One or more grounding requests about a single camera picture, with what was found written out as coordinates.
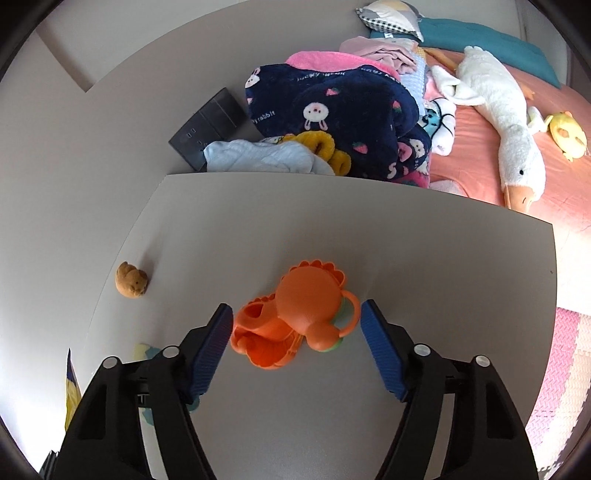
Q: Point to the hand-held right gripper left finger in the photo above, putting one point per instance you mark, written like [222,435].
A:
[212,350]

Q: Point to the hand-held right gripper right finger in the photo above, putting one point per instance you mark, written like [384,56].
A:
[383,350]

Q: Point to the orange plastic toy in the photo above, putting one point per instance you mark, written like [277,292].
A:
[309,300]

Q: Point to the teal plastic toy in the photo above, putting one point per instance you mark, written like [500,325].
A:
[141,351]

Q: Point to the brown plush toy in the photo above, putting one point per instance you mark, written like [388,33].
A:
[131,280]

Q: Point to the yellow snack packet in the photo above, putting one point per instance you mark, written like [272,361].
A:
[71,397]

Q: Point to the pink and white foam mat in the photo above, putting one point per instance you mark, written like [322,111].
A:
[563,383]

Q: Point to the light blue quilted cloth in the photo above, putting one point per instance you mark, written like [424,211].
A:
[258,157]

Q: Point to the yellow fluffy cloth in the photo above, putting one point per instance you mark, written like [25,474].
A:
[323,143]

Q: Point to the white cartoon print cloth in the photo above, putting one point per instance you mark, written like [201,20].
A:
[443,124]

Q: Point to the navy rabbit print blanket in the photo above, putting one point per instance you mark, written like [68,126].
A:
[351,115]

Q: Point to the white goose plush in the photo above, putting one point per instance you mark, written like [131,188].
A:
[489,92]

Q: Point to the yellow duck plush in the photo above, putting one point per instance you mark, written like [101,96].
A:
[568,131]

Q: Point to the pink fleece cloth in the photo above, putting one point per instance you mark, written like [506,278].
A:
[318,60]

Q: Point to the mauve folded cloth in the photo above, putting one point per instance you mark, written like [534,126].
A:
[378,50]

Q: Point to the teal pillow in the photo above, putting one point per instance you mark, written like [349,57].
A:
[485,41]

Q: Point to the checked pillow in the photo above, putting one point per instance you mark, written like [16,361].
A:
[392,16]

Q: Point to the black wall switch panel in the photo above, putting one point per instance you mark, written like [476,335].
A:
[207,124]

